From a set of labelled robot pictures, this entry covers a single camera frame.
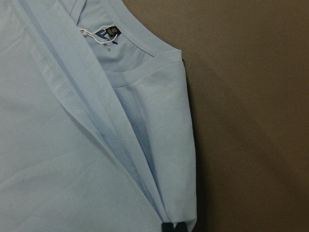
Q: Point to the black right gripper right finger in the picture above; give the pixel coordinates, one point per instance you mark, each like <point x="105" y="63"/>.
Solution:
<point x="181" y="227"/>

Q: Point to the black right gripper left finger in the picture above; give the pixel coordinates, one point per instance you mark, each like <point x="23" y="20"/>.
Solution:
<point x="167" y="227"/>

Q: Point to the light blue t-shirt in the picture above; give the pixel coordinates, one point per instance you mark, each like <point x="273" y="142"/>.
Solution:
<point x="95" y="124"/>

